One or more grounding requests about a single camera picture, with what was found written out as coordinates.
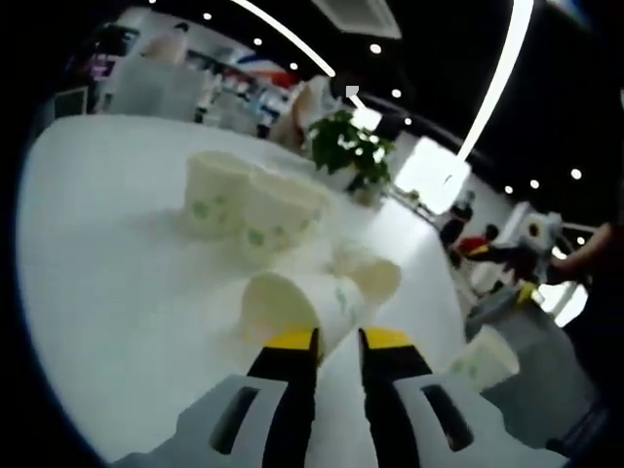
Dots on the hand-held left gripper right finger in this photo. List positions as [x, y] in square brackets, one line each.
[395, 400]

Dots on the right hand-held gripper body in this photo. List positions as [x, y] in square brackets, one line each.
[543, 234]

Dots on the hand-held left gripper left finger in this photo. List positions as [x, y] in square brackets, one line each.
[287, 400]

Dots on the white paper cup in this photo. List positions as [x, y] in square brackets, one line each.
[373, 278]
[292, 304]
[214, 195]
[285, 214]
[485, 361]

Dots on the person's dark clothing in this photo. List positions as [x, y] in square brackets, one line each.
[602, 341]

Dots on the small beige jar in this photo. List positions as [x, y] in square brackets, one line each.
[365, 196]

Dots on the straight ceiling light strip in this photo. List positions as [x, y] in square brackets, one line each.
[502, 73]

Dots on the white plant pot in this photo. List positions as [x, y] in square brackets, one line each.
[348, 178]

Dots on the green leafy plant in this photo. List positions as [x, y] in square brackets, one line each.
[341, 141]

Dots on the ceiling air vent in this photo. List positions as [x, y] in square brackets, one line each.
[361, 17]

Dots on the curved ceiling light strip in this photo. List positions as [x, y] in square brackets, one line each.
[292, 36]

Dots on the white boxy monitor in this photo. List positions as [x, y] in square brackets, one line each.
[72, 102]

